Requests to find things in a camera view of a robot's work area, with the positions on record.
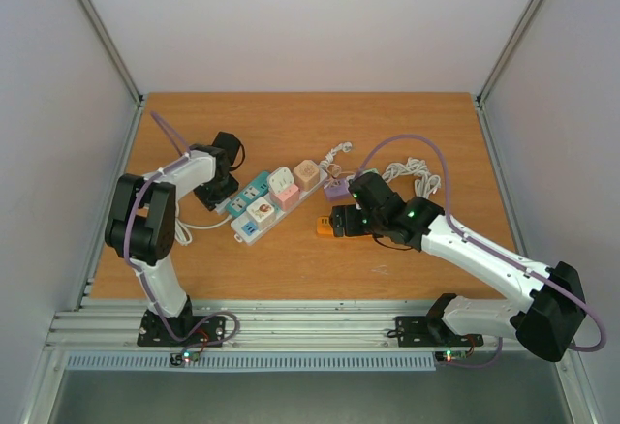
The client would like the long white power strip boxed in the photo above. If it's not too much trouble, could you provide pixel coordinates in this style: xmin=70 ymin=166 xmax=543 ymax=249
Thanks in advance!
xmin=231 ymin=141 xmax=353 ymax=246

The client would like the white cube socket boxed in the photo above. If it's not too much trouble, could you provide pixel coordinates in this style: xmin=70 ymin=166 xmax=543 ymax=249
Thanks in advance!
xmin=246 ymin=197 xmax=277 ymax=230

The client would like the peach cube adapter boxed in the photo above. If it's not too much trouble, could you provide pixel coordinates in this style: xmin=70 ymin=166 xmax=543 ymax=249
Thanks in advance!
xmin=293 ymin=160 xmax=321 ymax=192

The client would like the pink cube socket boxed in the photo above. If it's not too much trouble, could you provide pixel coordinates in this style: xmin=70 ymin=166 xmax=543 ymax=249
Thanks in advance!
xmin=269 ymin=184 xmax=300 ymax=212

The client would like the white round switch socket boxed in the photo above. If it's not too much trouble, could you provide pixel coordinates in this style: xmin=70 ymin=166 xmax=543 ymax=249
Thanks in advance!
xmin=267 ymin=167 xmax=295 ymax=195

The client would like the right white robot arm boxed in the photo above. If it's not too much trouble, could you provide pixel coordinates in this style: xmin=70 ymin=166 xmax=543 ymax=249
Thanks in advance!
xmin=329 ymin=172 xmax=586 ymax=362

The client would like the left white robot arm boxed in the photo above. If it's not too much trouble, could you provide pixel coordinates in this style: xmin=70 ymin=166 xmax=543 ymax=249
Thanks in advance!
xmin=105 ymin=132 xmax=245 ymax=346

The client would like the orange power strip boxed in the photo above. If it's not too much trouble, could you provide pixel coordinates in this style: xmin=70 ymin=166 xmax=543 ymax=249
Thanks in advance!
xmin=316 ymin=216 xmax=334 ymax=238

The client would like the teal power strip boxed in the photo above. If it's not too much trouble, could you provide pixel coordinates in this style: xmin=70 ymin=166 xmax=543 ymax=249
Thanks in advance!
xmin=225 ymin=171 xmax=270 ymax=218

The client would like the purple power strip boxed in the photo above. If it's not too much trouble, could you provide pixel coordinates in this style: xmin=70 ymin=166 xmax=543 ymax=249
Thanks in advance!
xmin=324 ymin=178 xmax=350 ymax=202

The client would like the white left power cord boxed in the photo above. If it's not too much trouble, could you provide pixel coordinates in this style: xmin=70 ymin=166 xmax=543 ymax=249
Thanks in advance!
xmin=173 ymin=200 xmax=233 ymax=246

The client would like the white coiled power cord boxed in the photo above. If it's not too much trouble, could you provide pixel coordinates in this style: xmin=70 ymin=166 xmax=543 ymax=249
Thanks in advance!
xmin=380 ymin=156 xmax=443 ymax=200

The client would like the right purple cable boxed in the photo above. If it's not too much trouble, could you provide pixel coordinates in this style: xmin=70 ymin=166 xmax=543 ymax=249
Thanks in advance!
xmin=356 ymin=134 xmax=607 ymax=370

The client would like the purple cable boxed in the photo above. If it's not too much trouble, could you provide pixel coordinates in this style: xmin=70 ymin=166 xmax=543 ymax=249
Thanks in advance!
xmin=123 ymin=111 xmax=241 ymax=348
xmin=356 ymin=134 xmax=607 ymax=370

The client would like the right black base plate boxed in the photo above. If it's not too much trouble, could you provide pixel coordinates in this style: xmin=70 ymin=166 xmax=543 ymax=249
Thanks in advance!
xmin=387 ymin=316 xmax=484 ymax=348

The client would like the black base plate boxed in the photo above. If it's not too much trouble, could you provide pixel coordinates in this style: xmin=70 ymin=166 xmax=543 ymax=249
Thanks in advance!
xmin=387 ymin=316 xmax=484 ymax=348
xmin=137 ymin=311 xmax=227 ymax=348

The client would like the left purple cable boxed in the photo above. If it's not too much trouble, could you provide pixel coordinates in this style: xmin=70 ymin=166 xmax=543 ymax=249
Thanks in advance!
xmin=123 ymin=111 xmax=241 ymax=348

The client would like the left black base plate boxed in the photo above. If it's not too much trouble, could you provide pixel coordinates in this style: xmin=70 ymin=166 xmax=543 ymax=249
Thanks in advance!
xmin=137 ymin=311 xmax=227 ymax=348

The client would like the aluminium rail frame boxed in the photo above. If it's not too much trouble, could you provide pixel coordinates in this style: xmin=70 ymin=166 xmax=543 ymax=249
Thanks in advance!
xmin=42 ymin=92 xmax=601 ymax=423

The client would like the grey slotted cable duct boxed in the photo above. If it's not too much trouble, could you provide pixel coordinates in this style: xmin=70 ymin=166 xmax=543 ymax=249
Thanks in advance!
xmin=66 ymin=351 xmax=436 ymax=373

